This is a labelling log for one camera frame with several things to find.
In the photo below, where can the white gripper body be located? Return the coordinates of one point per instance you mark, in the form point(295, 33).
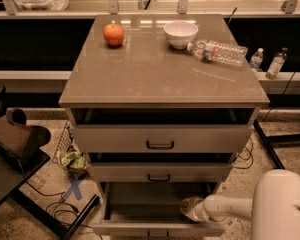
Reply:
point(201, 209)

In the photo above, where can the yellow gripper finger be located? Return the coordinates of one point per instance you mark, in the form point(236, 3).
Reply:
point(191, 201)
point(186, 213)

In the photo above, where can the grey bottom drawer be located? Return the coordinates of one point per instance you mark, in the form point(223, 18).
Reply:
point(151, 210)

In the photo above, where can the grey drawer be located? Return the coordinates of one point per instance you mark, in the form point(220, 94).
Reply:
point(161, 138)
point(158, 172)
point(151, 210)

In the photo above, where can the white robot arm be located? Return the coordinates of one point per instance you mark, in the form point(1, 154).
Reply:
point(274, 210)

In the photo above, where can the grey middle drawer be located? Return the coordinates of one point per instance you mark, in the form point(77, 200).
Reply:
point(158, 172)

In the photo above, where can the grey drawer cabinet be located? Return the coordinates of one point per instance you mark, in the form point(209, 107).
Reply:
point(144, 81)

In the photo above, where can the grey top drawer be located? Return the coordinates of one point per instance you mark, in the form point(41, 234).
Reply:
point(161, 138)

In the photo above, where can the black stand leg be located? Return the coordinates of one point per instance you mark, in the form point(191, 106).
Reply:
point(268, 147)

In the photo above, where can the blue tape cross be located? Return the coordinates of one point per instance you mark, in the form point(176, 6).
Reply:
point(73, 189)

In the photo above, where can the green crumpled bag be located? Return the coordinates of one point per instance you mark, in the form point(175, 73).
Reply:
point(72, 161)

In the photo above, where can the clear plastic water bottle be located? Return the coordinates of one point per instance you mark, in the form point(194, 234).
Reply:
point(213, 51)

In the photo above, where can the small water bottle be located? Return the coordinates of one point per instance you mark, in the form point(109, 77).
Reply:
point(256, 60)

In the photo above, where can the white bowl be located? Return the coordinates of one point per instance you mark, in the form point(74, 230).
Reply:
point(180, 33)

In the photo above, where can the small yellowish bottle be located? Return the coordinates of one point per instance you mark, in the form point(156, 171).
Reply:
point(277, 63)

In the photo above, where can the black table left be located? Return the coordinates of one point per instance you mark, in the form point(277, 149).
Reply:
point(11, 179)

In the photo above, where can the red apple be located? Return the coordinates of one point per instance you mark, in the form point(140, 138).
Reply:
point(113, 34)

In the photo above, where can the brown curved object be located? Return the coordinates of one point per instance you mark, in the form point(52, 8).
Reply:
point(18, 140)

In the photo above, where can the wire basket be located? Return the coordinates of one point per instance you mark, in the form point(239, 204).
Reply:
point(64, 142)

